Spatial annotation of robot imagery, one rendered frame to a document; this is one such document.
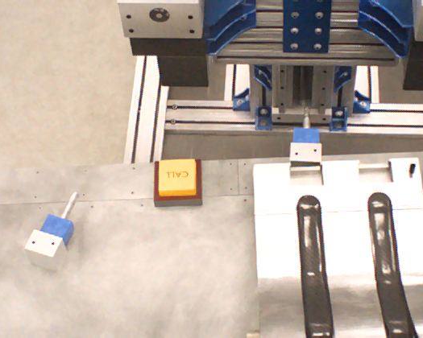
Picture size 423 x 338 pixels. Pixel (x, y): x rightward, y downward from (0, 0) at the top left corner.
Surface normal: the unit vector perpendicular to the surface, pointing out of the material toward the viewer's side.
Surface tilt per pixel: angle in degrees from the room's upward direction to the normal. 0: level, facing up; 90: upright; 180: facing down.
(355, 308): 28
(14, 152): 0
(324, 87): 90
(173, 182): 0
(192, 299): 0
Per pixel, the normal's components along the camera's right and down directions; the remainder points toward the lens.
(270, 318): -0.05, -0.87
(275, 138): -0.05, -0.54
